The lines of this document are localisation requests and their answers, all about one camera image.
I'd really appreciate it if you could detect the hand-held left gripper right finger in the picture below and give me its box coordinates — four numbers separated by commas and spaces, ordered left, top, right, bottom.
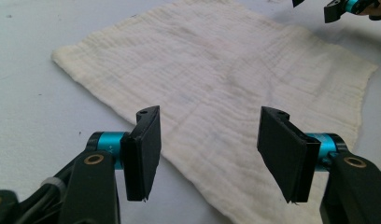
257, 105, 321, 204

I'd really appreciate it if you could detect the cream printed muslin cloth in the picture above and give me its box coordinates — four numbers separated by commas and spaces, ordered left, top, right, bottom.
51, 0, 379, 224

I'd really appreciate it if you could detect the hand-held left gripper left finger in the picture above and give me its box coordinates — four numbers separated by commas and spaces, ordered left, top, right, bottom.
120, 105, 162, 203

